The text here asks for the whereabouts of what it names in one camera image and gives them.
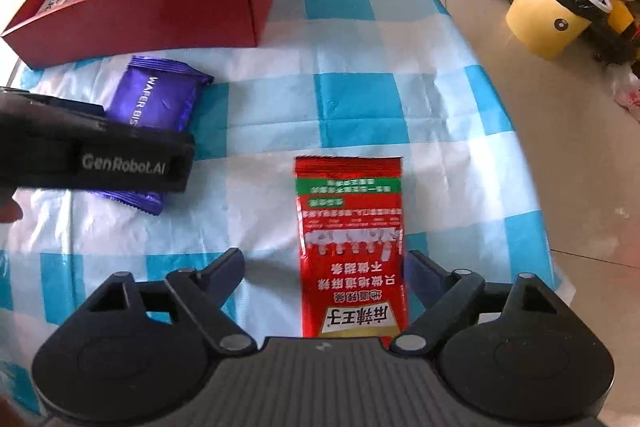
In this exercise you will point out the blue white checkered tablecloth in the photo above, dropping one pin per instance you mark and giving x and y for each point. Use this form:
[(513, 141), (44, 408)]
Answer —
[(350, 57)]

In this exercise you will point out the purple wafer packet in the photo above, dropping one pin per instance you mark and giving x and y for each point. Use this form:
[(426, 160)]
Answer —
[(155, 102)]

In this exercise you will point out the person's left hand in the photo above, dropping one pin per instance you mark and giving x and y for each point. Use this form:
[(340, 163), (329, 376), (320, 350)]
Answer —
[(9, 211)]

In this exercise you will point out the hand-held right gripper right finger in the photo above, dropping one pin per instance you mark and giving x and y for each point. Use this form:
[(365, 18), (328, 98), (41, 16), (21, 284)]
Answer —
[(419, 268)]

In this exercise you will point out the white plastic bag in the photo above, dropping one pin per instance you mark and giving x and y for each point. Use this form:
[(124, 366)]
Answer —
[(630, 94)]

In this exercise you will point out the yellow trash bin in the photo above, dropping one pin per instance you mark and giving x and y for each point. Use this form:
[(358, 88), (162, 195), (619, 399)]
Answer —
[(540, 22)]

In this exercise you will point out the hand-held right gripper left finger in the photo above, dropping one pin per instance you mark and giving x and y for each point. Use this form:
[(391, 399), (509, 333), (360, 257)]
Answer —
[(232, 264)]

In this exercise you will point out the red snack packet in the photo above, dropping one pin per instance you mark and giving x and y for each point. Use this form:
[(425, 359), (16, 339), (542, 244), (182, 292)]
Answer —
[(350, 227)]

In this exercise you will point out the yellow container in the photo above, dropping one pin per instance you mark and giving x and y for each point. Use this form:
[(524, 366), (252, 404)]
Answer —
[(620, 17)]

